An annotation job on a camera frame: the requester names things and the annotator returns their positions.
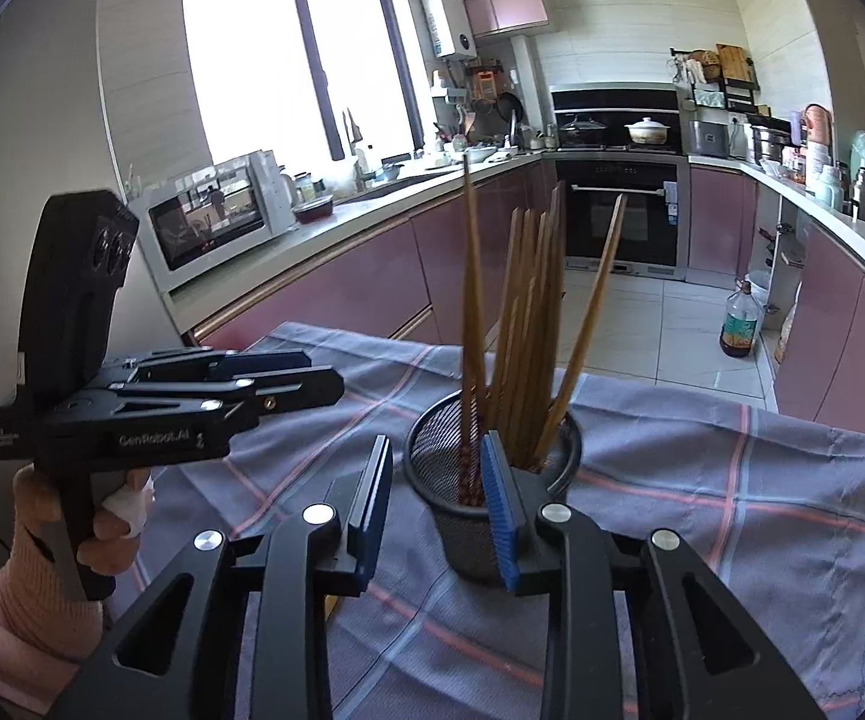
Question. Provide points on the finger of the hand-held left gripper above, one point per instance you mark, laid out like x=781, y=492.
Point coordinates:
x=260, y=366
x=290, y=390

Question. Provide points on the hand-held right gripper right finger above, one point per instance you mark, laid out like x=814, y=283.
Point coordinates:
x=500, y=525

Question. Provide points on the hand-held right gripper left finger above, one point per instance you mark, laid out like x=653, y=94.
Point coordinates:
x=372, y=525

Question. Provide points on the black mesh utensil holder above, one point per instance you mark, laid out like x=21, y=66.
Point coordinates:
x=447, y=540

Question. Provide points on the bundle of wooden chopsticks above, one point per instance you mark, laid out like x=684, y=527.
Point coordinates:
x=522, y=300

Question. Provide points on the person's left forearm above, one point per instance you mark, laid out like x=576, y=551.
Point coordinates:
x=20, y=615

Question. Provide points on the person's left hand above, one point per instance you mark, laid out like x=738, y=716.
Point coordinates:
x=114, y=532

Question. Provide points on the pink kitchen cabinets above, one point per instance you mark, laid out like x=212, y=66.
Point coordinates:
x=342, y=292

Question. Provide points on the white microwave oven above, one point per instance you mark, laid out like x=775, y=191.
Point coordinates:
x=207, y=221

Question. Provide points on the red bowl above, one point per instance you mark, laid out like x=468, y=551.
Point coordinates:
x=314, y=210

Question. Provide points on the plaid blue-grey tablecloth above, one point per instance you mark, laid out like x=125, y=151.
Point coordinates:
x=702, y=502

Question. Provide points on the kitchen window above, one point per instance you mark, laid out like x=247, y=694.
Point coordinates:
x=252, y=67

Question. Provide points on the cooking oil bottle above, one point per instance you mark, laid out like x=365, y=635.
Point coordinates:
x=740, y=326

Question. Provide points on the black built-in oven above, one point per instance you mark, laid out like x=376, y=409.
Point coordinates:
x=650, y=232

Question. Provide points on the black frying pan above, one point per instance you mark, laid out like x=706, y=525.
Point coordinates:
x=507, y=106

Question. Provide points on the black pot with glass lid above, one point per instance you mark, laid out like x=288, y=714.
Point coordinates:
x=581, y=133

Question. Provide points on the white water heater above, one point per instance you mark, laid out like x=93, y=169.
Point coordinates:
x=447, y=22

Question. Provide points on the white casserole pot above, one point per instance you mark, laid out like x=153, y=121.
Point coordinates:
x=650, y=132

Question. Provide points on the black integrated stove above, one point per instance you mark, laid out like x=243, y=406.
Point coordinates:
x=612, y=101

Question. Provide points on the white kitchen countertop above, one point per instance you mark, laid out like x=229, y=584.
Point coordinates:
x=852, y=236

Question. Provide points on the steel thermos flask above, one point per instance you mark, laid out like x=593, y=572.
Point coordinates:
x=864, y=199

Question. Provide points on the wooden cutting board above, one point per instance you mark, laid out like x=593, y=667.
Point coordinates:
x=732, y=61

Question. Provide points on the black wall rack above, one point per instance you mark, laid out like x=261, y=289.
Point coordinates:
x=710, y=97

